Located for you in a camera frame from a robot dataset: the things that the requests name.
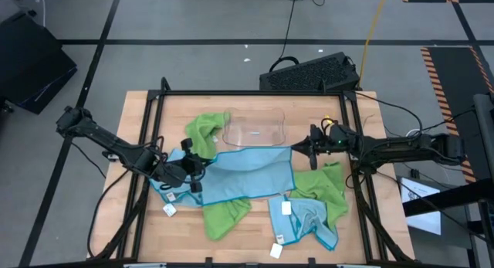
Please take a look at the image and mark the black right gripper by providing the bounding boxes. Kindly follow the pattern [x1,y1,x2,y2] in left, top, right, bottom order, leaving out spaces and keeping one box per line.
[292,123,360,171]

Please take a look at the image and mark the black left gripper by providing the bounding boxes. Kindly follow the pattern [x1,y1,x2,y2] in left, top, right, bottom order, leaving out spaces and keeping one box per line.
[154,137,217,195]

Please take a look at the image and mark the light blue microfiber towel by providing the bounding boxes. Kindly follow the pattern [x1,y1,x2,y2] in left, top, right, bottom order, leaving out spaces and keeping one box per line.
[268,195,340,252]
[148,148,204,207]
[199,145,296,206]

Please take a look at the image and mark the clear plastic bin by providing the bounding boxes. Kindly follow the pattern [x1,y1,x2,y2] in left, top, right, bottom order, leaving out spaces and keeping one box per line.
[222,107,287,148]

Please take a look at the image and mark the black perforated computer case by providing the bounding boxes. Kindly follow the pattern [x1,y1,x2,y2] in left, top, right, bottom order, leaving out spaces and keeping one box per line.
[259,51,362,92]

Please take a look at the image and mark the black support beam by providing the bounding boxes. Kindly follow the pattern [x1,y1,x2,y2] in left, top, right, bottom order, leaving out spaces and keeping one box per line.
[402,178,494,219]

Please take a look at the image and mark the large black box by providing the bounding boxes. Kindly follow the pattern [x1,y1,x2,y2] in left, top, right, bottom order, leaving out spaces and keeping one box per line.
[0,11,78,115]

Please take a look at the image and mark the black metal table frame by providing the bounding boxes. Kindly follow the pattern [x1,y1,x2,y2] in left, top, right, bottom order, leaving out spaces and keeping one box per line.
[87,76,416,267]

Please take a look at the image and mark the black hanging cable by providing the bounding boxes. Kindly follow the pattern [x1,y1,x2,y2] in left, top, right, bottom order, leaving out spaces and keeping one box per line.
[269,0,347,74]

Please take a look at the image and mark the black arm base cable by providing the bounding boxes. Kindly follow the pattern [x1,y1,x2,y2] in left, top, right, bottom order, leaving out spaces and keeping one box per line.
[86,168,130,259]

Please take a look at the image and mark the yellow hanging cable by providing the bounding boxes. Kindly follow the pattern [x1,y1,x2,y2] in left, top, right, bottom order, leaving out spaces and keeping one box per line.
[357,0,390,90]

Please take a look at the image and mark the grey metal post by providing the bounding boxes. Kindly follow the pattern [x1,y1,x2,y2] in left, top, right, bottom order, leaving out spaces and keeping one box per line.
[473,93,494,180]

